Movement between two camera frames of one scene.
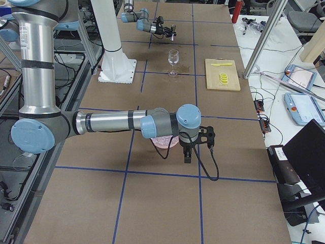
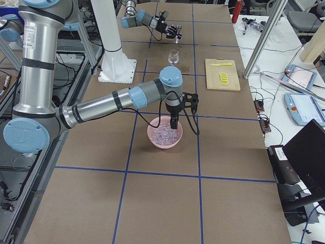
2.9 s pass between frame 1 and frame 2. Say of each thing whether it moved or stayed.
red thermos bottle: stayed
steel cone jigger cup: moved
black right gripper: moved
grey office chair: stayed
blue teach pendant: stayed
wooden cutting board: stayed
